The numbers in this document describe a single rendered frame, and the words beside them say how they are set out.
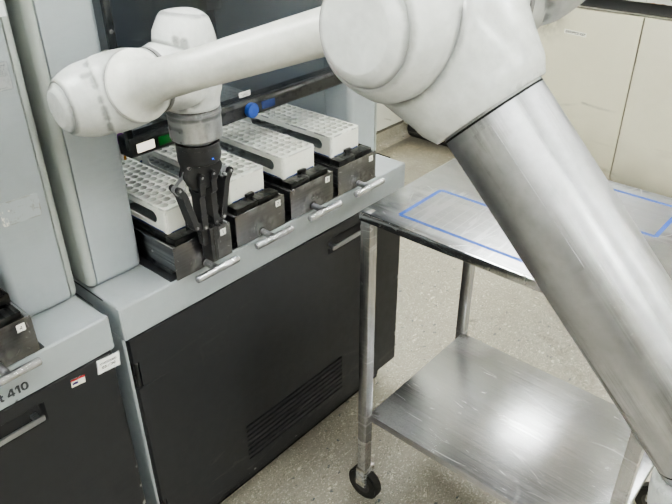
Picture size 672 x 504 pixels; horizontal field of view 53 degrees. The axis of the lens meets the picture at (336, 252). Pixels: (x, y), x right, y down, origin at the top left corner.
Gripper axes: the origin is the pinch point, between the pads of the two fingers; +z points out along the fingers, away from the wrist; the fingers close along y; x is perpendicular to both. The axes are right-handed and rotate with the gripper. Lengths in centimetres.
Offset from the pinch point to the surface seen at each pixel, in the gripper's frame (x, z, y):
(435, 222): 29.5, -2.0, -30.2
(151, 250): -8.9, 2.2, 7.0
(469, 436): 39, 52, -36
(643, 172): 9, 63, -229
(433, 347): -3, 80, -86
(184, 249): -1.9, 0.5, 4.4
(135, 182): -20.2, -6.3, 1.2
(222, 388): -2.6, 38.2, -0.6
